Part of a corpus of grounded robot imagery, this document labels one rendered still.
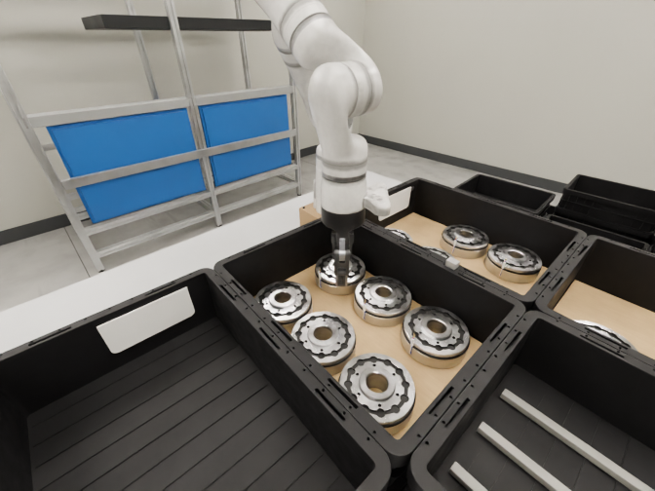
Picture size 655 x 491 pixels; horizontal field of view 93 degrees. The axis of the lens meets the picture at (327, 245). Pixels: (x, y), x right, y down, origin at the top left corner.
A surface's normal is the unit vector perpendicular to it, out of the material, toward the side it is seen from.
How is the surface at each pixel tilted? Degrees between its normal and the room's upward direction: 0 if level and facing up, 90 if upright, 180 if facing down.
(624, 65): 90
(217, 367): 0
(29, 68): 90
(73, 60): 90
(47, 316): 0
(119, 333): 90
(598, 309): 0
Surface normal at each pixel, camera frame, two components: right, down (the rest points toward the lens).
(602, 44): -0.72, 0.39
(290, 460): 0.00, -0.83
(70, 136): 0.69, 0.40
